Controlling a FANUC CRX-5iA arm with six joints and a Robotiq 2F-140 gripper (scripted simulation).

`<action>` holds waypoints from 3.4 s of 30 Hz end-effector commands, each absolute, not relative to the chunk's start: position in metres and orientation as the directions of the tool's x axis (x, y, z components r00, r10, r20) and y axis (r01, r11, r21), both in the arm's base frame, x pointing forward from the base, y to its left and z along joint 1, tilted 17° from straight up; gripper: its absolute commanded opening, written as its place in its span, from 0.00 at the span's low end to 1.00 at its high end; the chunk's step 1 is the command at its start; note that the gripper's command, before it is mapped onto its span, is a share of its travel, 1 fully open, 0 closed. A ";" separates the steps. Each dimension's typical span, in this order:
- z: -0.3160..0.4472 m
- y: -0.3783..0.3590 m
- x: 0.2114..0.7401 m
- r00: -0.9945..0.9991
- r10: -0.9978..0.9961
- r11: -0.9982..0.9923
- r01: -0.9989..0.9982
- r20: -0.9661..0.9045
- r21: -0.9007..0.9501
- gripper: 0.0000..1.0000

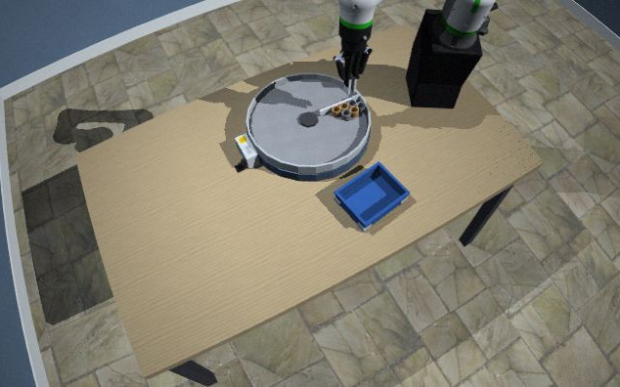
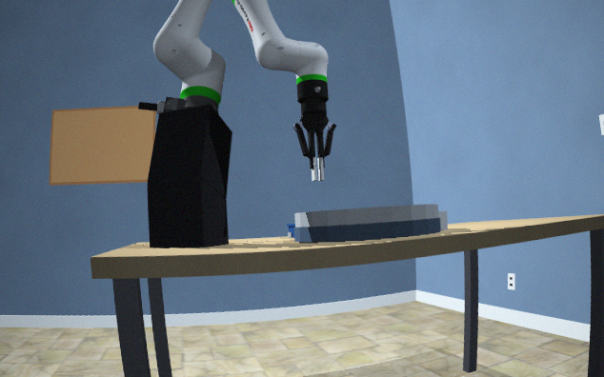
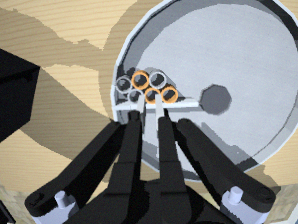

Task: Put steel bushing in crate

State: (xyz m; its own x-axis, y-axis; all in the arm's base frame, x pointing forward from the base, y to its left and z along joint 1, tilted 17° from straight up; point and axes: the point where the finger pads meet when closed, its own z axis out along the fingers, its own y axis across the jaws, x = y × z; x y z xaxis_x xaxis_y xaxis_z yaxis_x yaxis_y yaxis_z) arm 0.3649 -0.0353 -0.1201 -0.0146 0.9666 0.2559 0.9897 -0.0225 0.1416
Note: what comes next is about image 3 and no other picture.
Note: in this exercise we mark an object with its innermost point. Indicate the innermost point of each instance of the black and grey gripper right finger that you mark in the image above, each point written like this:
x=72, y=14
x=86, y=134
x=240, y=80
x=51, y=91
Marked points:
x=244, y=199

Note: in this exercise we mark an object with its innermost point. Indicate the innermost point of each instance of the grey round turning table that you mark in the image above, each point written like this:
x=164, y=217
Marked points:
x=237, y=53

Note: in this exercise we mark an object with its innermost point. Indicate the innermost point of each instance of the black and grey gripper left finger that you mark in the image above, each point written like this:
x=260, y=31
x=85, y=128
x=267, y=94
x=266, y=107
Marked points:
x=63, y=196

